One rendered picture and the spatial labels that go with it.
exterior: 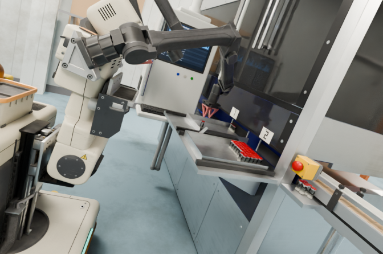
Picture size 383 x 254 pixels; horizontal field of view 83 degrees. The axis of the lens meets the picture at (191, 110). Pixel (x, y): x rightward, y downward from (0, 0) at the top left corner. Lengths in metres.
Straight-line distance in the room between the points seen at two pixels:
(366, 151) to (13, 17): 4.25
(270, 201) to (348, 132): 0.47
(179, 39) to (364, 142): 1.01
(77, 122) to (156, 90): 0.91
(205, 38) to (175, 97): 1.06
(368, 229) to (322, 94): 0.48
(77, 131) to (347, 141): 1.16
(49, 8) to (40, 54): 0.66
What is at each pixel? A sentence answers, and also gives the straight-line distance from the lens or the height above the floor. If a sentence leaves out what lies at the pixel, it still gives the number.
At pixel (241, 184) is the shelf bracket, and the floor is 0.78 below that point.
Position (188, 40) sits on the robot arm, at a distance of 0.74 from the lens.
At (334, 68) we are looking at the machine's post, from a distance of 1.03.
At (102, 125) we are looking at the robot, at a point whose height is 0.93.
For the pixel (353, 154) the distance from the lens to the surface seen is 1.32.
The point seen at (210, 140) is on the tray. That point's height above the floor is 0.89.
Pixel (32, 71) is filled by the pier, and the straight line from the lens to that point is 4.03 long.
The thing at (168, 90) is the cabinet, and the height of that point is 0.96.
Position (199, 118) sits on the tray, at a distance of 1.49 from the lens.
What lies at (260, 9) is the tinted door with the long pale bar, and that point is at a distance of 1.63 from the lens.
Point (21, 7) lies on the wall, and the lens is 4.20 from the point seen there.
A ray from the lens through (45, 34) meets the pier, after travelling 3.93.
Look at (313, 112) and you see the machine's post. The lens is 1.02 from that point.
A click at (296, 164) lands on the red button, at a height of 1.00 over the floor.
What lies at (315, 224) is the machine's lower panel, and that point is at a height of 0.66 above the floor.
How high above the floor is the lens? 1.26
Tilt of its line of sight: 13 degrees down
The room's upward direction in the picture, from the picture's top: 19 degrees clockwise
